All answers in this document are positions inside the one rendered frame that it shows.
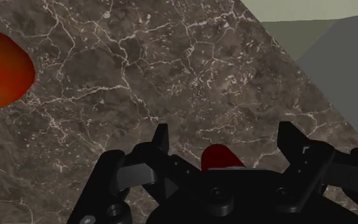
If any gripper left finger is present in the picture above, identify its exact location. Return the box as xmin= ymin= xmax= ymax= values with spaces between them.
xmin=66 ymin=123 xmax=188 ymax=224

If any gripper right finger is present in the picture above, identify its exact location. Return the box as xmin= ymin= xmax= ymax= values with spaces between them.
xmin=277 ymin=121 xmax=358 ymax=224

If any dark red round object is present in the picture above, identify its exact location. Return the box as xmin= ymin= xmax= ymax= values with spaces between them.
xmin=200 ymin=143 xmax=246 ymax=172

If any red orange round fruit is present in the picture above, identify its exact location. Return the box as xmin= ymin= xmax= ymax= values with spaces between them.
xmin=0 ymin=24 xmax=36 ymax=113

